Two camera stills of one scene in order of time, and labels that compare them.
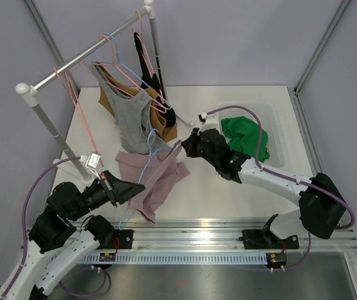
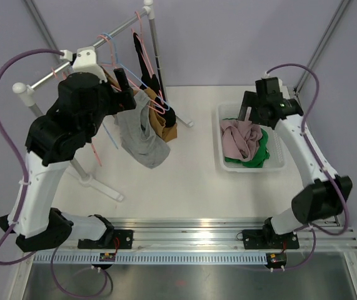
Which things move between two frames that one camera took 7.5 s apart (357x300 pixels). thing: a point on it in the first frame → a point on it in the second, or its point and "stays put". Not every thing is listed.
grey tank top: x=132 y=117 stays put
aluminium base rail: x=218 y=237 stays put
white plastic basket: x=269 y=126 stays put
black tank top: x=152 y=82 stays put
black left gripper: x=119 y=190 → x=122 y=100
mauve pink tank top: x=157 y=172 → x=240 y=139
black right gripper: x=190 y=144 → x=250 y=100
